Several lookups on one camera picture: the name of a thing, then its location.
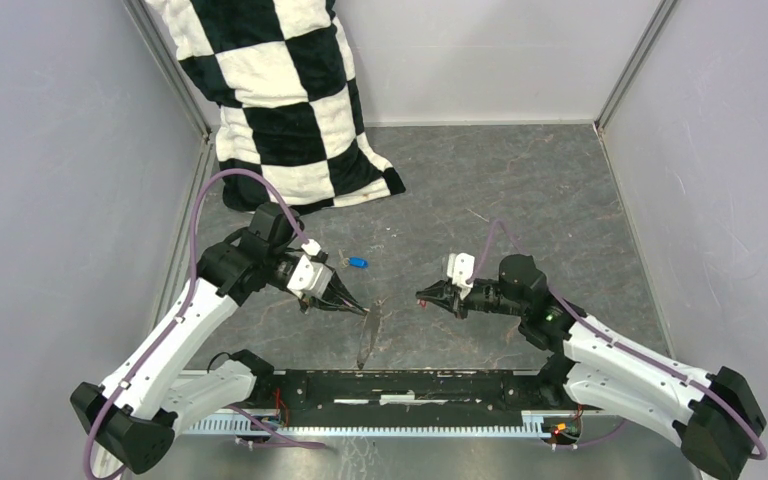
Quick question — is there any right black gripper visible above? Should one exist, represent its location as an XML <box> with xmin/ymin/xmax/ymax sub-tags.
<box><xmin>416</xmin><ymin>278</ymin><xmax>526</xmax><ymax>320</ymax></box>

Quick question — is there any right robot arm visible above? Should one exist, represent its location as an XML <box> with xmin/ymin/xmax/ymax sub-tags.
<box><xmin>415</xmin><ymin>253</ymin><xmax>768</xmax><ymax>479</ymax></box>

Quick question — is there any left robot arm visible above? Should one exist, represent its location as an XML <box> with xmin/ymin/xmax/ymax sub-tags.
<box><xmin>70</xmin><ymin>202</ymin><xmax>367</xmax><ymax>479</ymax></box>

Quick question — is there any key with blue tag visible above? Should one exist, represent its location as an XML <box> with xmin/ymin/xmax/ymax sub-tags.
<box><xmin>338</xmin><ymin>250</ymin><xmax>369</xmax><ymax>269</ymax></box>

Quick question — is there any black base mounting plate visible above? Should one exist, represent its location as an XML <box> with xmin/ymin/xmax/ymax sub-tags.
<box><xmin>210</xmin><ymin>368</ymin><xmax>605</xmax><ymax>429</ymax></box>

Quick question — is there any black white checkered blanket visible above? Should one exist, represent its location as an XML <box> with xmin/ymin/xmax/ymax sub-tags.
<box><xmin>151</xmin><ymin>1</ymin><xmax>406</xmax><ymax>214</ymax></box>

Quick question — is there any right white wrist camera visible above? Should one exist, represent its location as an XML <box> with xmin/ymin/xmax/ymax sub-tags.
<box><xmin>446</xmin><ymin>253</ymin><xmax>475</xmax><ymax>291</ymax></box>

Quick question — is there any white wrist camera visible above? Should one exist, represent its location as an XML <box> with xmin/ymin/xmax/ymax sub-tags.
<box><xmin>446</xmin><ymin>253</ymin><xmax>475</xmax><ymax>291</ymax></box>
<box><xmin>287</xmin><ymin>239</ymin><xmax>332</xmax><ymax>298</ymax></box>

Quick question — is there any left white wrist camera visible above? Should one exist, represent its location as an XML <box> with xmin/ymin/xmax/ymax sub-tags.
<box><xmin>287</xmin><ymin>239</ymin><xmax>332</xmax><ymax>298</ymax></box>

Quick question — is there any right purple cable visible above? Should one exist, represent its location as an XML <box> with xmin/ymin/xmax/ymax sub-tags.
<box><xmin>471</xmin><ymin>218</ymin><xmax>768</xmax><ymax>462</ymax></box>

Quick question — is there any white slotted cable duct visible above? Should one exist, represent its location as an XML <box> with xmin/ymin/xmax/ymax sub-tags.
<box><xmin>185</xmin><ymin>412</ymin><xmax>550</xmax><ymax>440</ymax></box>

